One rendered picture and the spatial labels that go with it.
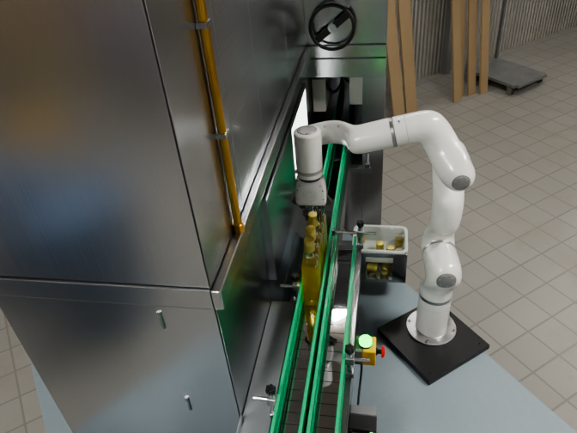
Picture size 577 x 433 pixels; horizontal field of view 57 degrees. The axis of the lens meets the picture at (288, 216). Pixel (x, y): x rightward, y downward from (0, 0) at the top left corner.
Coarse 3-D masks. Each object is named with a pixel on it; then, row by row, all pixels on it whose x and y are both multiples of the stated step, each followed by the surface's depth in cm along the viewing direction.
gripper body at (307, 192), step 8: (296, 176) 170; (296, 184) 170; (304, 184) 169; (312, 184) 168; (320, 184) 168; (296, 192) 172; (304, 192) 171; (312, 192) 170; (320, 192) 170; (296, 200) 173; (304, 200) 173; (312, 200) 172; (320, 200) 172
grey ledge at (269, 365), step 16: (272, 304) 187; (288, 304) 187; (272, 320) 181; (288, 320) 181; (272, 336) 176; (288, 336) 176; (272, 352) 170; (256, 368) 166; (272, 368) 166; (256, 384) 161; (272, 384) 161; (256, 400) 157; (240, 416) 151; (256, 416) 152; (240, 432) 149; (256, 432) 148
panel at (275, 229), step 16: (288, 128) 200; (288, 144) 197; (288, 160) 198; (272, 176) 173; (288, 176) 199; (272, 192) 171; (288, 192) 200; (272, 208) 171; (288, 208) 201; (272, 224) 172; (288, 224) 202; (272, 240) 173; (272, 256) 176; (272, 272) 181
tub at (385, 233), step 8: (376, 232) 226; (384, 232) 225; (392, 232) 225; (400, 232) 224; (368, 240) 229; (376, 240) 228; (384, 240) 228; (392, 240) 227; (368, 248) 224; (384, 248) 223
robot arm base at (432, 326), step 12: (420, 300) 197; (420, 312) 200; (432, 312) 195; (444, 312) 196; (408, 324) 209; (420, 324) 203; (432, 324) 199; (444, 324) 200; (420, 336) 204; (432, 336) 203; (444, 336) 203
